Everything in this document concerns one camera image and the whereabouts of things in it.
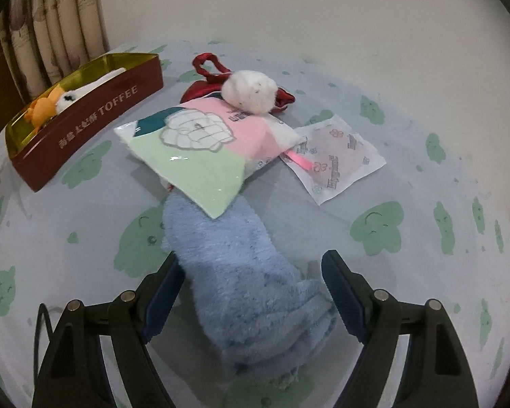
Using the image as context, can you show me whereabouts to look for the white cotton ball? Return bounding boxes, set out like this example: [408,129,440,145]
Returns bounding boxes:
[220,70,278,114]

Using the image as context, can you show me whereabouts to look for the green cloud print tablecloth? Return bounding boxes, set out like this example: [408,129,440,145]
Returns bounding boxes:
[0,40,510,408]

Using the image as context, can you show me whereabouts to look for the white flat sachet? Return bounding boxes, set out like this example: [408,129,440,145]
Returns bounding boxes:
[279,113,387,206]

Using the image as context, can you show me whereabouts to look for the white socks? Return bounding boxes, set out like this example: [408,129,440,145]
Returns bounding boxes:
[79,66,127,96]

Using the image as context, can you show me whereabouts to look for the pink green wet wipes packet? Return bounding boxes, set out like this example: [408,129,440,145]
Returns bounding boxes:
[114,97,305,220]

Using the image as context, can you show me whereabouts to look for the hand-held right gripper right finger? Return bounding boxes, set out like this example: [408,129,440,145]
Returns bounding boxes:
[321,249,480,408]

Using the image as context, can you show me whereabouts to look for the beige patterned curtain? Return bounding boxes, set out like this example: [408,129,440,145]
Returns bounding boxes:
[0,0,111,103]

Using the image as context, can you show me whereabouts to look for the brown wooden furniture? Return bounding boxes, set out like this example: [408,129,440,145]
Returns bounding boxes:
[0,38,30,149]

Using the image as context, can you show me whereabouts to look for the red rectangular tin box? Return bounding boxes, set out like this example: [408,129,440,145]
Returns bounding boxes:
[5,52,164,193]

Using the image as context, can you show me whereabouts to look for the black cable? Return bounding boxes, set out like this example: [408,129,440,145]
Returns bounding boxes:
[34,303,54,385]

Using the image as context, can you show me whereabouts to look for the blue fluffy sock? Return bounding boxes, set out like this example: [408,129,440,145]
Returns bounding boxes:
[160,191,338,387]

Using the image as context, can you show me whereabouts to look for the orange plush toy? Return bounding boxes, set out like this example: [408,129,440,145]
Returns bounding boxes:
[24,86,75,130]

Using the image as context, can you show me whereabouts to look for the red satin pouch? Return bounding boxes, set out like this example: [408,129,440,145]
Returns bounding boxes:
[181,52,296,115]

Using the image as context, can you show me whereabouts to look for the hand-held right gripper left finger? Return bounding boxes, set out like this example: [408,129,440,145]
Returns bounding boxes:
[32,253,187,408]

